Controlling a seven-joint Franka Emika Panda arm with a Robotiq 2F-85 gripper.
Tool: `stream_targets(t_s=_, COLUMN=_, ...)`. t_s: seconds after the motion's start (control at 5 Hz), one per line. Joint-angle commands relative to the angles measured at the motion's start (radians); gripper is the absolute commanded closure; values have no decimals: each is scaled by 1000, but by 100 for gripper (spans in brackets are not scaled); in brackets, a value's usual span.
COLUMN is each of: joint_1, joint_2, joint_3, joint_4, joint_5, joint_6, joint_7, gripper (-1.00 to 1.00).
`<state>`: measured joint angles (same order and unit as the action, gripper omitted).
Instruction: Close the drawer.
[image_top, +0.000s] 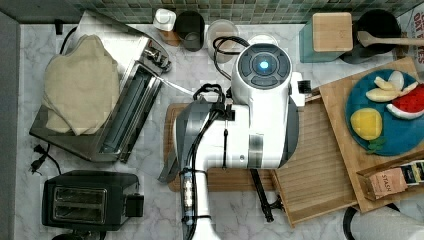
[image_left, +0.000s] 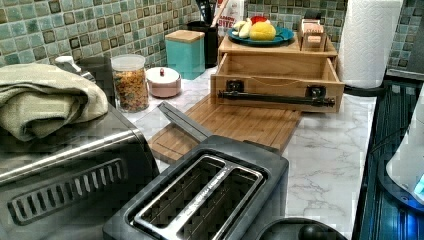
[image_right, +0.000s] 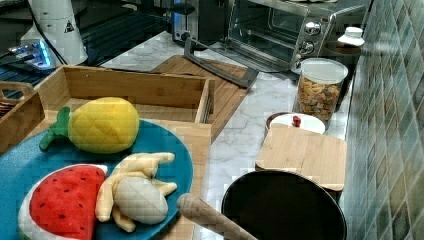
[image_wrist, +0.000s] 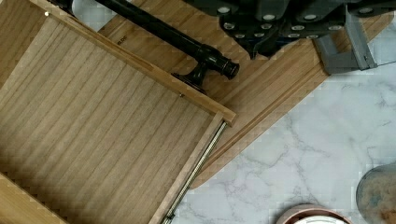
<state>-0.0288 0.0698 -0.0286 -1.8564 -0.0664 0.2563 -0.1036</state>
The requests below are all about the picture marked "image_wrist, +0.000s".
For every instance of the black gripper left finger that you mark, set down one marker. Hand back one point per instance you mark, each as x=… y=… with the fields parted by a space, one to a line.
x=255 y=37

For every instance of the metal drawer slide rail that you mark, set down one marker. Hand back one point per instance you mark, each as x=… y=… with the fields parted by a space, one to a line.
x=166 y=211

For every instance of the wooden drawer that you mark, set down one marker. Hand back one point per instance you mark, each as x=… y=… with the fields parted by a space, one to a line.
x=90 y=133

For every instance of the black drawer handle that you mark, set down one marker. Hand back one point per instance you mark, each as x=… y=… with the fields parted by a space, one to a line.
x=207 y=57

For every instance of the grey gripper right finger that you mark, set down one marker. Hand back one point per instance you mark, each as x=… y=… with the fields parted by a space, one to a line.
x=358 y=58

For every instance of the clear plastic cup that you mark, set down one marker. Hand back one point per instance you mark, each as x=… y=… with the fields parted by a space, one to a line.
x=376 y=195

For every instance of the bamboo cutting board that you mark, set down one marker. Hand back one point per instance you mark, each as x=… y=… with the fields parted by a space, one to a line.
x=261 y=93

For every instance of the pink bowl with white lid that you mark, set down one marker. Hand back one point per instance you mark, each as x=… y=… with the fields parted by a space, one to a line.
x=311 y=214

